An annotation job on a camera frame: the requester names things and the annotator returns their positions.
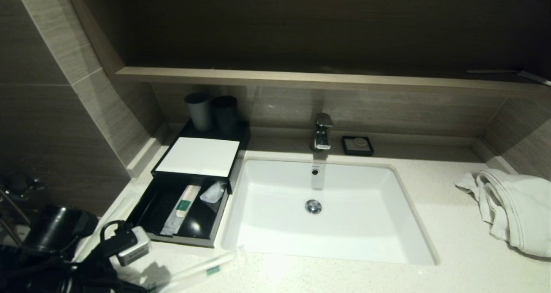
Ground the black tumbler cup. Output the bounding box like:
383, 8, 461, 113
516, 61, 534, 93
211, 96, 239, 134

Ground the wooden wall shelf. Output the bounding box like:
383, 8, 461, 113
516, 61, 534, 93
115, 67, 551, 96

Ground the clear green-print toothbrush packet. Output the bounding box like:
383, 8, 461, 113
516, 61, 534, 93
155, 245, 247, 293

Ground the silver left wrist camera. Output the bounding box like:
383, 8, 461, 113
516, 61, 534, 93
115, 226, 152, 267

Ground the chrome wall fixture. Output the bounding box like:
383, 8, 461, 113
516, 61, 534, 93
0, 175, 46, 246

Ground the black box drawer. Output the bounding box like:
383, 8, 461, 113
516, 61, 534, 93
126, 176, 231, 248

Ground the white ceramic sink basin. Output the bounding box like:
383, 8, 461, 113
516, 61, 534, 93
221, 157, 440, 266

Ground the small white wrapped packet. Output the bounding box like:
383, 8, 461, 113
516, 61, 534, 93
199, 181, 226, 204

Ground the black square soap dish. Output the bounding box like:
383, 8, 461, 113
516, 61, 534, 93
341, 136, 374, 157

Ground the chrome faucet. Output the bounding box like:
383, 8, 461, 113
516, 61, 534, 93
311, 113, 334, 151

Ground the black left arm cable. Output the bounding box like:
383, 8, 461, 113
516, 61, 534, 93
99, 220, 135, 253

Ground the white folded towel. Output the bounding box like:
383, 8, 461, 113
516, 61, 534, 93
454, 168, 551, 258

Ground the grey tumbler cup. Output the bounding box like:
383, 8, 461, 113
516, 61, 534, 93
185, 92, 213, 132

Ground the comb green label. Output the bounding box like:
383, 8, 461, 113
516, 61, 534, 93
160, 184, 201, 237

